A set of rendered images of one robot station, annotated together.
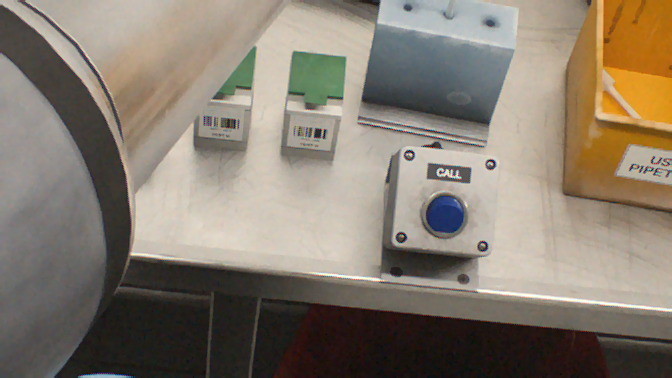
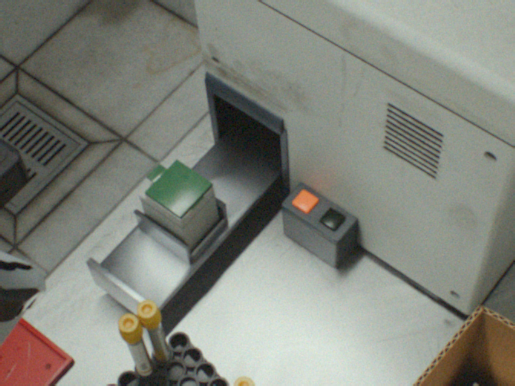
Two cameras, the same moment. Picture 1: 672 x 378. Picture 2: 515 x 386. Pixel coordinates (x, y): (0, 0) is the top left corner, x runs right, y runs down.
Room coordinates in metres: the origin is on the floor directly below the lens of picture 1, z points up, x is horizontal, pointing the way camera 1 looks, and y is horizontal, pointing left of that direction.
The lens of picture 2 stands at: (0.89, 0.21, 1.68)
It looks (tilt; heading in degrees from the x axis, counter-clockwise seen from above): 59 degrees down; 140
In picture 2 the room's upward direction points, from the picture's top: 6 degrees counter-clockwise
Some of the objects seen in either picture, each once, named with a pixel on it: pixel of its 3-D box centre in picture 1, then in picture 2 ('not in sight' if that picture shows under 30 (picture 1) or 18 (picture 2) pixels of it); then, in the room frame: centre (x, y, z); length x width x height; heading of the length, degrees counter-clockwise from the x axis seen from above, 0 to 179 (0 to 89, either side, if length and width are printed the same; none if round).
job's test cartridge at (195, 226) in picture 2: not in sight; (180, 207); (0.52, 0.45, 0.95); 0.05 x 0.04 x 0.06; 6
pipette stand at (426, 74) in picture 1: (437, 59); not in sight; (0.65, -0.06, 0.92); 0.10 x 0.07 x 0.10; 90
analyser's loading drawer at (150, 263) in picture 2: not in sight; (200, 204); (0.51, 0.47, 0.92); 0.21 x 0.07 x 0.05; 96
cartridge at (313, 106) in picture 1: (313, 105); not in sight; (0.60, 0.03, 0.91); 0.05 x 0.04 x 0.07; 6
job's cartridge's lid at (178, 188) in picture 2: not in sight; (175, 187); (0.52, 0.45, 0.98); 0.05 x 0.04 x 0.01; 6
